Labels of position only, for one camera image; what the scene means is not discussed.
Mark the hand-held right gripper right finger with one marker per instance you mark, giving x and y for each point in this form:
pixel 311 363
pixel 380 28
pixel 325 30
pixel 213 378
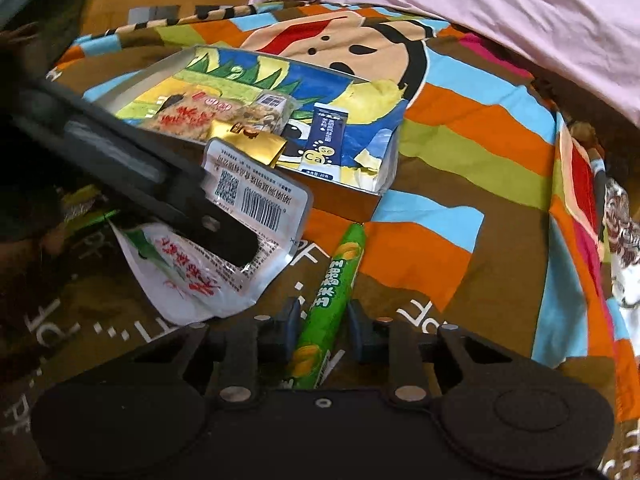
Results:
pixel 362 337

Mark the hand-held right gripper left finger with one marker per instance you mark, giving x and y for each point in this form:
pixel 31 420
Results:
pixel 284 335

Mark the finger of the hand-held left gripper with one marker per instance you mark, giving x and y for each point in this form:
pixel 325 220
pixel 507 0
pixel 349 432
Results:
pixel 225 237

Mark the white barcode snack packet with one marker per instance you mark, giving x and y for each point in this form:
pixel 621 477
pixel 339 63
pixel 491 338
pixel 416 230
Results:
pixel 265 200

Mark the green corn sausage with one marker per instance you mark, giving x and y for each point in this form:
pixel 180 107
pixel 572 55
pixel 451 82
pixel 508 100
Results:
pixel 330 290

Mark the gold snack packet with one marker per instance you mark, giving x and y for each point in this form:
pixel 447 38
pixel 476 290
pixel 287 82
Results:
pixel 250 142

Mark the clear nut bar packet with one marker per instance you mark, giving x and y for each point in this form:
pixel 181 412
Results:
pixel 260 115

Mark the blue stick packet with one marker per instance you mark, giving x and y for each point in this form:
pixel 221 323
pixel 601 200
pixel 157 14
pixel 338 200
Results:
pixel 322 140

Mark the shallow cartoon printed box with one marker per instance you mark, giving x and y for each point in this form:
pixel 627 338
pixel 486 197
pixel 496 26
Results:
pixel 370 110

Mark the yellow green snack packet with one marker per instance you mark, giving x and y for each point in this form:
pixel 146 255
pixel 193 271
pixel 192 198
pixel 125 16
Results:
pixel 82 205

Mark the white red-lettered snack packet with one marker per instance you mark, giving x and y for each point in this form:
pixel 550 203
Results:
pixel 170 280

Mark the orange rice cracker packet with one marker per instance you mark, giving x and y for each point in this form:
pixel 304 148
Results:
pixel 185 115

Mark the cartoon printed brown blanket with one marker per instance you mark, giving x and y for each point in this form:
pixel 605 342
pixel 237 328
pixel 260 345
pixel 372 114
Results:
pixel 450 210

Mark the pink bed sheet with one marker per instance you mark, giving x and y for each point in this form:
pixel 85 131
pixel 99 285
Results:
pixel 500 10

